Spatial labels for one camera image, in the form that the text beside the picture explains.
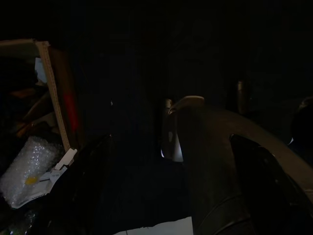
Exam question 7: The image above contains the white paper sheet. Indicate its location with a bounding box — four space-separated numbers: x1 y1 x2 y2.
112 216 194 235

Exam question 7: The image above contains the bubble wrap sheet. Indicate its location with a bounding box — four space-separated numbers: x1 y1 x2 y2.
0 136 65 209

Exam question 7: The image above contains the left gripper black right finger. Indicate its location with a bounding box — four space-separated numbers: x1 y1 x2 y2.
229 134 313 235

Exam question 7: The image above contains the silver left robot leg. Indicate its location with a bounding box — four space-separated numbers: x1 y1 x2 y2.
160 95 313 235

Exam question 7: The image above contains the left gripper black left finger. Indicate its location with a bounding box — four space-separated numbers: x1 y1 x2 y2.
36 133 114 235

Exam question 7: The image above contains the brown cardboard box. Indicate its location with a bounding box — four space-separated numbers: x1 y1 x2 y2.
0 38 85 150

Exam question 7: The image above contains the white printed paper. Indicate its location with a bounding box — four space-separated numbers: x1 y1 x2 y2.
12 166 65 210

